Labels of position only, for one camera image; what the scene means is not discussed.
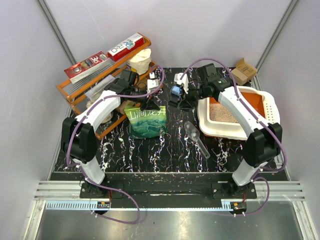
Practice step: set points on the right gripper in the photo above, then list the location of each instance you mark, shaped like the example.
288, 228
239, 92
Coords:
183, 104

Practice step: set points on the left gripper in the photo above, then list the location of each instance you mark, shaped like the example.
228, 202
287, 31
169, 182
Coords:
150, 104

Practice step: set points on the green litter bag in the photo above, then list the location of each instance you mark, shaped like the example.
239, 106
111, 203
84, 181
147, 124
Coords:
146, 123

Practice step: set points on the clear plastic scoop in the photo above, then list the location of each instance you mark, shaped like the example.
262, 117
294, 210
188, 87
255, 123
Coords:
194, 134

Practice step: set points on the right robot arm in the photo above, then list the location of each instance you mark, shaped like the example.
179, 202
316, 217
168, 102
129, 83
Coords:
263, 138

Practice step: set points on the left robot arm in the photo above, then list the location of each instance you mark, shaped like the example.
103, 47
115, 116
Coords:
78, 135

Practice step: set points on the blue carton box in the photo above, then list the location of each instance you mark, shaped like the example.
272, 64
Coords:
176, 91

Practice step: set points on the white orange litter box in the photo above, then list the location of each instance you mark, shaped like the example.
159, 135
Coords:
252, 107

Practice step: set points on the litter granules in box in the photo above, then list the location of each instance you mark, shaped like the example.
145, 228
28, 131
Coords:
219, 113

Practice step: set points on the clear plastic box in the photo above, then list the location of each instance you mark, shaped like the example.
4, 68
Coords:
99, 86

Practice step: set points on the red white toothpaste box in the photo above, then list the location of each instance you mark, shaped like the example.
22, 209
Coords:
125, 47

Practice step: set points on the red silver toothpaste box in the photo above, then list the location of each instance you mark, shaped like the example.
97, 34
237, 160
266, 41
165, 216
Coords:
87, 66

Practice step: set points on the brown cardboard box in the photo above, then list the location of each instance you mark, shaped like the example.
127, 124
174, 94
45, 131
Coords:
243, 72

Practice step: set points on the brown scouring pad pack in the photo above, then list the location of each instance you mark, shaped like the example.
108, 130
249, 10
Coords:
142, 84

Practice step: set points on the tan sponge pack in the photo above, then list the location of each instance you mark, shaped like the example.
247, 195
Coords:
122, 106

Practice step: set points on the orange wooden shelf rack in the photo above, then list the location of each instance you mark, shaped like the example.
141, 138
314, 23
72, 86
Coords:
76, 95

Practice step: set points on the white paper bag upper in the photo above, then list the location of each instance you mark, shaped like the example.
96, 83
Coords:
139, 63

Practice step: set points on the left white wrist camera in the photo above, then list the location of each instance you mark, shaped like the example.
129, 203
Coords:
152, 82

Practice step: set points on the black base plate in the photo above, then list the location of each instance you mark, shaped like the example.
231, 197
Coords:
161, 183

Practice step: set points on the aluminium rail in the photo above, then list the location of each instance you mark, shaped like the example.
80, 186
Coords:
68, 195

